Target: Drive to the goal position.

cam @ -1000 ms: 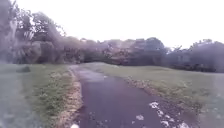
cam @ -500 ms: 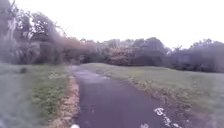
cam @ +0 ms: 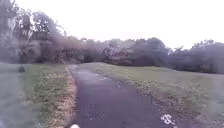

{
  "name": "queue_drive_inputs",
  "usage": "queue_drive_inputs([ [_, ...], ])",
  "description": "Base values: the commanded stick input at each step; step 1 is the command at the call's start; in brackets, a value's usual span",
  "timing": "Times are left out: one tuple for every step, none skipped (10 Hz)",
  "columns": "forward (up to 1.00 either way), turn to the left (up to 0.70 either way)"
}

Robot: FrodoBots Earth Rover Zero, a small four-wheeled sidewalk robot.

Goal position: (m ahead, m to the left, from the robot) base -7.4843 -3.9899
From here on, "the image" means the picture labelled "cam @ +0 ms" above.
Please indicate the wood of trees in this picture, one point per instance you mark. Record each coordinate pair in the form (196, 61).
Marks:
(140, 53)

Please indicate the dark asphalt path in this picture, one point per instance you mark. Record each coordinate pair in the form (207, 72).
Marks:
(106, 103)

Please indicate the grass verge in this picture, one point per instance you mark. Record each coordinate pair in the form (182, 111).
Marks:
(36, 90)
(173, 83)

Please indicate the robot's own part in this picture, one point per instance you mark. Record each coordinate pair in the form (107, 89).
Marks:
(75, 126)

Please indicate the small dark bush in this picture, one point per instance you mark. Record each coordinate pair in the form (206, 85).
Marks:
(21, 69)

